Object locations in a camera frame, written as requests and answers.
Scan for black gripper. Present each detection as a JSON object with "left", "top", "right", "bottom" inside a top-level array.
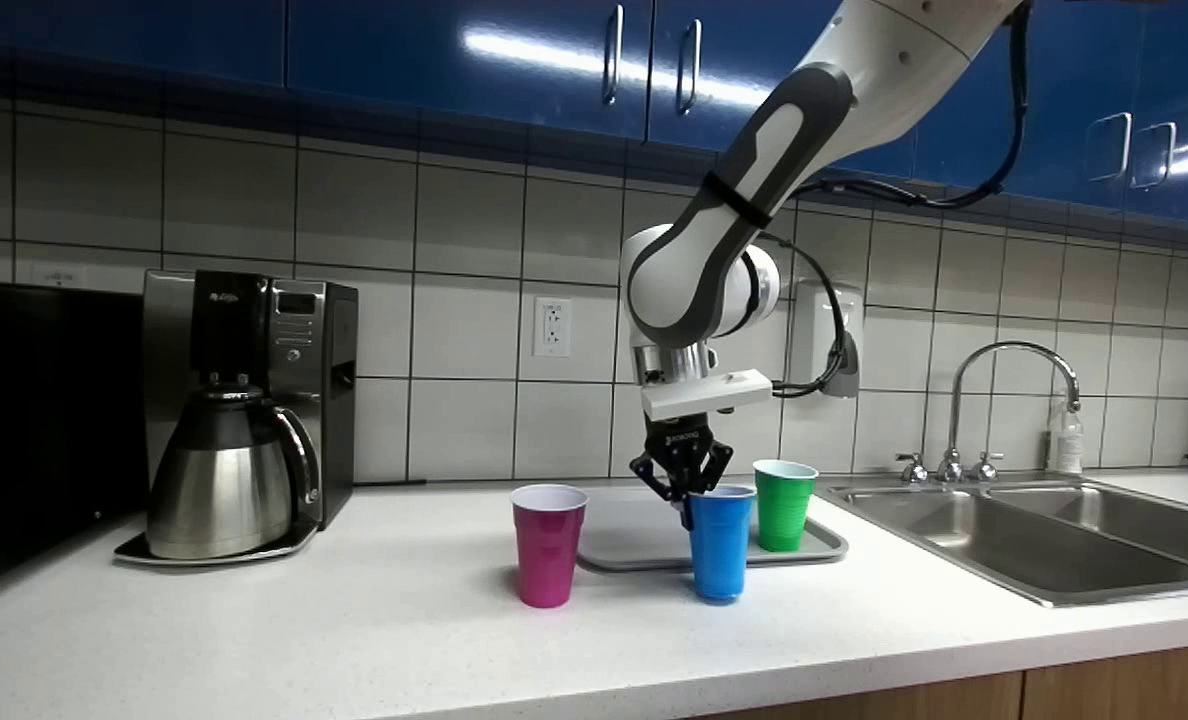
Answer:
[{"left": 624, "top": 409, "right": 739, "bottom": 507}]

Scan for blue plastic cup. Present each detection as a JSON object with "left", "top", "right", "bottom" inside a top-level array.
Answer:
[{"left": 680, "top": 482, "right": 758, "bottom": 606}]

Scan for green plastic cup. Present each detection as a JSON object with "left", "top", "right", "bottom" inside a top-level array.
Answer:
[{"left": 746, "top": 455, "right": 824, "bottom": 556}]

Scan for magenta plastic cup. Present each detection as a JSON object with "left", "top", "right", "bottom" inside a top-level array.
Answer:
[{"left": 507, "top": 479, "right": 590, "bottom": 611}]

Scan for grey plastic tray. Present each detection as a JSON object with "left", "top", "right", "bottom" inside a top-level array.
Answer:
[{"left": 571, "top": 476, "right": 850, "bottom": 575}]

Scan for chrome gooseneck faucet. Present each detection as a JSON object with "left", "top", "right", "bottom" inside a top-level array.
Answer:
[{"left": 944, "top": 335, "right": 1087, "bottom": 482}]

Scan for stainless steel double sink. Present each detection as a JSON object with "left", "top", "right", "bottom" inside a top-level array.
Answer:
[{"left": 824, "top": 471, "right": 1188, "bottom": 611}]

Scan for white soap bottle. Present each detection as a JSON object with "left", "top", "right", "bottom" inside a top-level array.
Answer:
[{"left": 1045, "top": 395, "right": 1090, "bottom": 479}]

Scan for wooden lower cabinets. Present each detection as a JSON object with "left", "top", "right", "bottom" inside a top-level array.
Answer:
[{"left": 687, "top": 637, "right": 1188, "bottom": 720}]

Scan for stainless steel carafe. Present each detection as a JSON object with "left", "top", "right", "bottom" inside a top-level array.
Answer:
[{"left": 144, "top": 382, "right": 323, "bottom": 560}]

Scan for blue upper cabinets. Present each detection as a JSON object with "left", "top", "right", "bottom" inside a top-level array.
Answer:
[{"left": 0, "top": 0, "right": 1188, "bottom": 245}]

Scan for black microwave oven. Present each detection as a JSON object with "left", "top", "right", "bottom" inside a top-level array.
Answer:
[{"left": 0, "top": 276, "right": 150, "bottom": 600}]

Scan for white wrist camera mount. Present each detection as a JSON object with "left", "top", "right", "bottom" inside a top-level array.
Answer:
[{"left": 637, "top": 365, "right": 777, "bottom": 428}]

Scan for white wall soap dispenser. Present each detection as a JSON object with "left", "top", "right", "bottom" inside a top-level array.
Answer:
[{"left": 779, "top": 281, "right": 868, "bottom": 401}]

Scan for white wall outlet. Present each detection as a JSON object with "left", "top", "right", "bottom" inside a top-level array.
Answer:
[{"left": 531, "top": 291, "right": 581, "bottom": 365}]

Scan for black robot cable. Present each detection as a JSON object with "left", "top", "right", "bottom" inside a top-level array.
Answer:
[{"left": 755, "top": 0, "right": 1034, "bottom": 405}]

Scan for silver cabinet door handle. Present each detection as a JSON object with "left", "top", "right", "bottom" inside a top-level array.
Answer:
[
  {"left": 1090, "top": 107, "right": 1136, "bottom": 185},
  {"left": 600, "top": 0, "right": 628, "bottom": 110},
  {"left": 670, "top": 17, "right": 705, "bottom": 119},
  {"left": 1136, "top": 117, "right": 1174, "bottom": 191}
]

